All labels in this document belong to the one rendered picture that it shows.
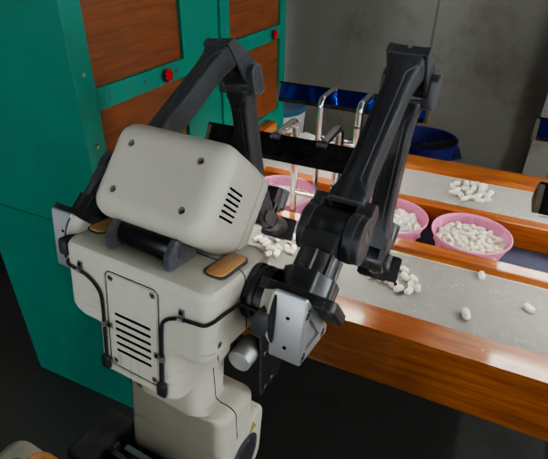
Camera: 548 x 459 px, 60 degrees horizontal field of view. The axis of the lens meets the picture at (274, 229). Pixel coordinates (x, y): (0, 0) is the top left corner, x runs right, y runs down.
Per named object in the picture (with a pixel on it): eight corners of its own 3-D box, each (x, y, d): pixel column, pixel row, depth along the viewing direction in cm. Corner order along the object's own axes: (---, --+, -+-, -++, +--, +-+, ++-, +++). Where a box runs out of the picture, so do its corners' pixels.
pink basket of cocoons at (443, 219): (503, 286, 153) (512, 262, 148) (421, 264, 162) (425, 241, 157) (506, 244, 174) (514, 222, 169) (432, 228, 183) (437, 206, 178)
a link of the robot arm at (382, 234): (382, 66, 91) (440, 74, 87) (390, 66, 96) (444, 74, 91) (342, 265, 107) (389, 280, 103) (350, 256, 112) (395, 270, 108)
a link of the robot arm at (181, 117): (208, 24, 107) (244, 23, 102) (233, 73, 117) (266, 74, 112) (88, 170, 89) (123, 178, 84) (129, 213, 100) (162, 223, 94)
